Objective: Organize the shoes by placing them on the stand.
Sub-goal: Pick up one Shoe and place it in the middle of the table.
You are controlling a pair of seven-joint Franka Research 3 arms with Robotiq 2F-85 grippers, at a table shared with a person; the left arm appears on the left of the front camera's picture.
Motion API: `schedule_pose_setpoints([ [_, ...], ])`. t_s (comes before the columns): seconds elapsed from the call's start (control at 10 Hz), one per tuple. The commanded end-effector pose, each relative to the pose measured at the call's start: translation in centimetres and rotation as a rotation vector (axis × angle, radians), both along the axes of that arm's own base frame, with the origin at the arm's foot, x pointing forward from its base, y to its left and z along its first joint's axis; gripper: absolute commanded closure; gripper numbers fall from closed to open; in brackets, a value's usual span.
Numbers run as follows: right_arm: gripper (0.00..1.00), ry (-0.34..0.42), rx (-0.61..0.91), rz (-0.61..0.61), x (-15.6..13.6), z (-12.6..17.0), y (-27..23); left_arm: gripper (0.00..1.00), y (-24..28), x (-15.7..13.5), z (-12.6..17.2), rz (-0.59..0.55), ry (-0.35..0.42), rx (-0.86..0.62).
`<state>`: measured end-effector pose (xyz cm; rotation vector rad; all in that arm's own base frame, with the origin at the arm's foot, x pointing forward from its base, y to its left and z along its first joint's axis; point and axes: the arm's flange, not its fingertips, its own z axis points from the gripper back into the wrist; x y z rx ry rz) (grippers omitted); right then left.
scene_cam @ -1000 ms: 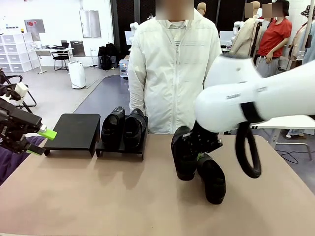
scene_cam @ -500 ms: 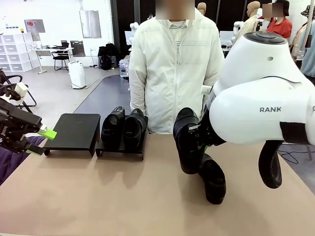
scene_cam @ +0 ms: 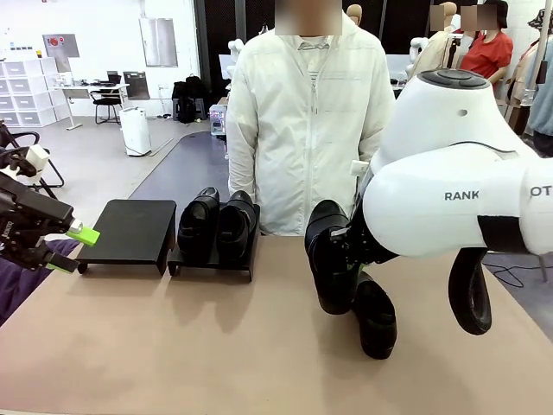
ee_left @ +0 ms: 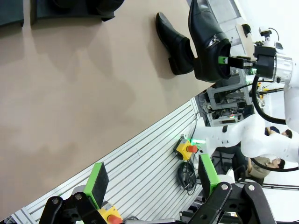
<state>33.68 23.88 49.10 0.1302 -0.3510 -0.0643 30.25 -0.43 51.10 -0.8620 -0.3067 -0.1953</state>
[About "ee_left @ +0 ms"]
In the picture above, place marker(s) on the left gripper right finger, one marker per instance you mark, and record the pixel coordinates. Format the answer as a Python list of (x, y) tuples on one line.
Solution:
[(206, 177)]

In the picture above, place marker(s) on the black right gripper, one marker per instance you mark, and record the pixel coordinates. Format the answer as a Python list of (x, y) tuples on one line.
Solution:
[(265, 63)]

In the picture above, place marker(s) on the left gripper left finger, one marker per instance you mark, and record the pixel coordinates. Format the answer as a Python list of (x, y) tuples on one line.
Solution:
[(99, 184)]

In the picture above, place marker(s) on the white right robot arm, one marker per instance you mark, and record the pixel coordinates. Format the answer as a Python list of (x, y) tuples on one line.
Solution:
[(257, 137)]

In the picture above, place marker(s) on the black shoe stand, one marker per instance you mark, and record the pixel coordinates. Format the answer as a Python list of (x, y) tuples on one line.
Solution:
[(10, 11), (42, 11)]

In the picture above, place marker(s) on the yellow emergency stop button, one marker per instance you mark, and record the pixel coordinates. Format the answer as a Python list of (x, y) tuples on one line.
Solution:
[(184, 150), (109, 210)]

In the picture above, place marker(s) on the black computer mouse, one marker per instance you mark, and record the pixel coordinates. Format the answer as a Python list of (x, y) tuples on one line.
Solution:
[(246, 29)]

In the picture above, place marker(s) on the grey equipment rack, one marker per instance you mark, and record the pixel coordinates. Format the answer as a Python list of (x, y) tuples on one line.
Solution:
[(224, 100)]

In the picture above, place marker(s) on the seated person in khaki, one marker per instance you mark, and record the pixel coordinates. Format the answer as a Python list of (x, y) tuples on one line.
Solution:
[(259, 170)]

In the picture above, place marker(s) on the person in navy top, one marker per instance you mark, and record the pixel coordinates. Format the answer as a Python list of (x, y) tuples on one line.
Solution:
[(272, 130)]

